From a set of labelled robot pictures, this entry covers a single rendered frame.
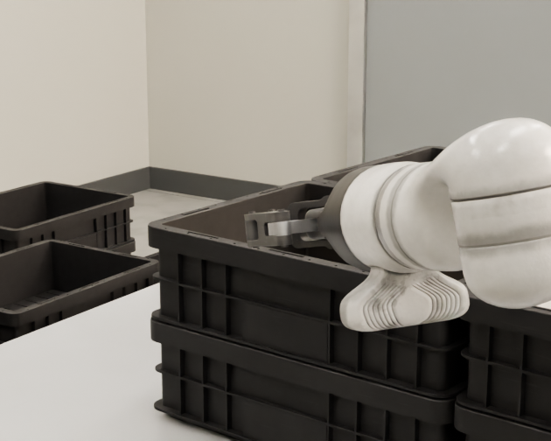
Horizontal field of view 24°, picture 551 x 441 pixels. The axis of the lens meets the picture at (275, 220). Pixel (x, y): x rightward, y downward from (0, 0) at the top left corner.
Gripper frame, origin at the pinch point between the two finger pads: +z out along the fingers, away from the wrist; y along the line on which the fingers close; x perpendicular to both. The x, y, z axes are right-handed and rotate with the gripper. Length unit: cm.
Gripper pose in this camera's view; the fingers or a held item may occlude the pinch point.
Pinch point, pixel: (316, 220)
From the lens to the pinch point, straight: 101.3
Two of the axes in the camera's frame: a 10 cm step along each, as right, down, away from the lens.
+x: 1.0, 9.9, 0.2
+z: -3.3, 0.2, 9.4
